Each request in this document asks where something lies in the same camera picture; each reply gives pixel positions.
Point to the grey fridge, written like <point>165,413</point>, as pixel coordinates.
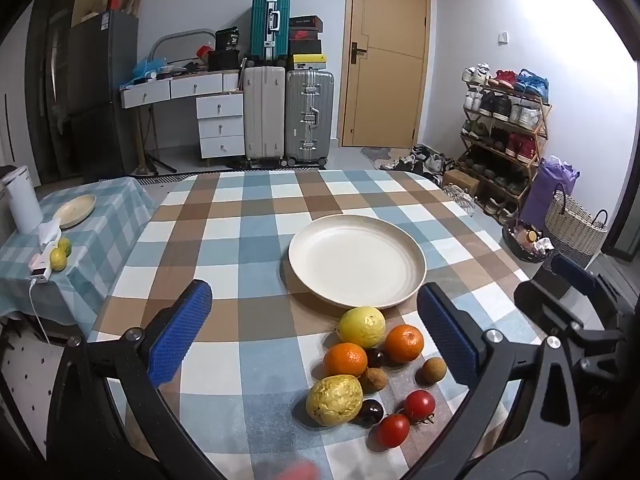
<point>100,90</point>

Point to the white kettle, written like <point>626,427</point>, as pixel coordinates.
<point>21,202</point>

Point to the yellow-green lemon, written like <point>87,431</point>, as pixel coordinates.
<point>361,327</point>

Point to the rows of racked shoes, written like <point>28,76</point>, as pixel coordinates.
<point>500,110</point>

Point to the teal checked tablecloth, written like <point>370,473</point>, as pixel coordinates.
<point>115,220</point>

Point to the orange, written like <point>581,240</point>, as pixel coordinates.
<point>345,360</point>
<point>404,343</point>

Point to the white tissue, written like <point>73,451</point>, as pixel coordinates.
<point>50,232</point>

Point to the grey metal arch frame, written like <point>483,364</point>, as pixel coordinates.
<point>175,35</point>

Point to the red shoe box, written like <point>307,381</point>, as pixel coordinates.
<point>305,35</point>

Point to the brown kiwi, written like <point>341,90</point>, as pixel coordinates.
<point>431,371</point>

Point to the wrinkled yellow guava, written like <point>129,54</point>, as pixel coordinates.
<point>334,400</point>

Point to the small cardboard box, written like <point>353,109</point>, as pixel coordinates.
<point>460,180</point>

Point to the white power bank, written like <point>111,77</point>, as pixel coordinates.
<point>40,274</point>

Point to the dark plum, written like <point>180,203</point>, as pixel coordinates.
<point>376,357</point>
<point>371,412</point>

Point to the beige suitcase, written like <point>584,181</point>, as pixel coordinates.
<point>264,110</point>

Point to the cream round plate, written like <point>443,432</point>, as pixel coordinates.
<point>357,262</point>

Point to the white desk with drawers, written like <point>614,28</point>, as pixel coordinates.
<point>210,110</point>

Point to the purple bag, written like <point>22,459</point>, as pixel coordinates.
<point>550,190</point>

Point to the dark basket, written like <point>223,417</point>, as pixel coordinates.
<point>522,247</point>

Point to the yellow black shoe box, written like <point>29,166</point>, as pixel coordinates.
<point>307,63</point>

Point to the white perforated board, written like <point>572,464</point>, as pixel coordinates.
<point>25,385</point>

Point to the wooden plate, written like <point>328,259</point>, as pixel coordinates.
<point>75,210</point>

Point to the red cap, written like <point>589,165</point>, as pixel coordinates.
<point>204,52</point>

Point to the silver suitcase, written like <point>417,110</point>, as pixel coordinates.
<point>309,115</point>

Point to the red cherry tomato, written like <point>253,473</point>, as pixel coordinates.
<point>419,405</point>
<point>393,430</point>

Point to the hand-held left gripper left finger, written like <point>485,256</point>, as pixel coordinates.
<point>180,332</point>

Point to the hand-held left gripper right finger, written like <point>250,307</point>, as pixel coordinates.
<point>445,335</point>

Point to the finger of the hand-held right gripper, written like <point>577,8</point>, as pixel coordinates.
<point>542,305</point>
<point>575,271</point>

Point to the teal suitcase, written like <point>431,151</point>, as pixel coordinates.
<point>270,22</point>

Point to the wooden door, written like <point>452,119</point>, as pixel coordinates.
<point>385,55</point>

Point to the blue plastic bag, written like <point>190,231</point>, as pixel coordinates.
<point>149,66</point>

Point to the pile of loose shoes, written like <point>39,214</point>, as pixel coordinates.
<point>417,161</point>

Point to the grey door mat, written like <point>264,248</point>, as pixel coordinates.
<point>375,152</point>

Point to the black bag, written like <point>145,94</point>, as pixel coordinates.
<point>222,59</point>

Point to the woven basket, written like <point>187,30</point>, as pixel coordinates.
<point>575,230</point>

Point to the wooden shoe rack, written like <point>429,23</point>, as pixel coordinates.
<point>542,125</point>

